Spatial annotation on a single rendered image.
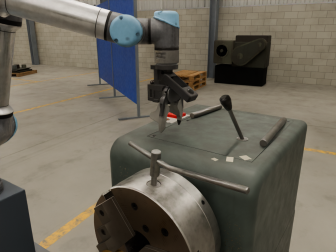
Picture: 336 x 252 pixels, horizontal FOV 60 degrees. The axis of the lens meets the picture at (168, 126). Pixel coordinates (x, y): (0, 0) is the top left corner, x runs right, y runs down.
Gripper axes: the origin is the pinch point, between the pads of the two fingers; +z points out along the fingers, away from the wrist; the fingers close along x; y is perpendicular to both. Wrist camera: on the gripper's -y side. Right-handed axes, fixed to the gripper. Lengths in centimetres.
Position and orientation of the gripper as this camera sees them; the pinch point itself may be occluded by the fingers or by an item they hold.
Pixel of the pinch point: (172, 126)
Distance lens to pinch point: 95.2
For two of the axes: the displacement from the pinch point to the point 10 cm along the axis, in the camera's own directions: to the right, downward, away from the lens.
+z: 0.0, 9.5, 3.1
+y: -8.2, -1.7, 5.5
